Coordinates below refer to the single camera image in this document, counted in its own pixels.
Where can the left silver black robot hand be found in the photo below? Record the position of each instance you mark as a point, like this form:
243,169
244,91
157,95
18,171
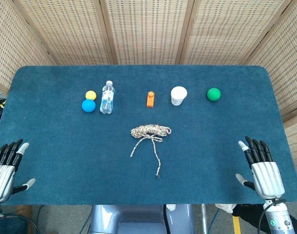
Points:
3,173

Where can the white gloved person hand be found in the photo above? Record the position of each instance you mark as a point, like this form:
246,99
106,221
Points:
225,208

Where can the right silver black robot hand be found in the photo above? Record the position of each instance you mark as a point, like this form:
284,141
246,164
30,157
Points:
267,178

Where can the yellow floor tape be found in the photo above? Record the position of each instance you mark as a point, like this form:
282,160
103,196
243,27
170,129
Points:
236,225

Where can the metal table leg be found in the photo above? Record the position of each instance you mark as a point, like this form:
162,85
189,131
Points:
204,219

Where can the dark teal fabric object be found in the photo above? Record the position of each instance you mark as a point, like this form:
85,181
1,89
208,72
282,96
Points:
9,226

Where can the blue felt table mat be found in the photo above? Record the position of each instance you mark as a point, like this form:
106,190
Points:
65,146

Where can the blue-grey robot torso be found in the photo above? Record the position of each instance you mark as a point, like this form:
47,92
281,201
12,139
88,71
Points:
138,219

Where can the green foam ball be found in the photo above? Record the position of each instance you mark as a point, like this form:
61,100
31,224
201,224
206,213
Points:
213,94

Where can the blue foam ball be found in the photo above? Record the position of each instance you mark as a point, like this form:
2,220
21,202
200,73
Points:
88,106

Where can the yellow foam ball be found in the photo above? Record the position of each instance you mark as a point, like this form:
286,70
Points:
91,94

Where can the white paper cup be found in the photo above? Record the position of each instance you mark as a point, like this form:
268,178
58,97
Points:
178,93

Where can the clear plastic water bottle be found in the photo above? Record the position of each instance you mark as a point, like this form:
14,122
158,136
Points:
106,102

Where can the orange block with knob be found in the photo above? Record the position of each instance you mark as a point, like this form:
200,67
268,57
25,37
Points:
150,101

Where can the brown wooden post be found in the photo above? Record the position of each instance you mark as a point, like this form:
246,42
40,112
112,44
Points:
24,217

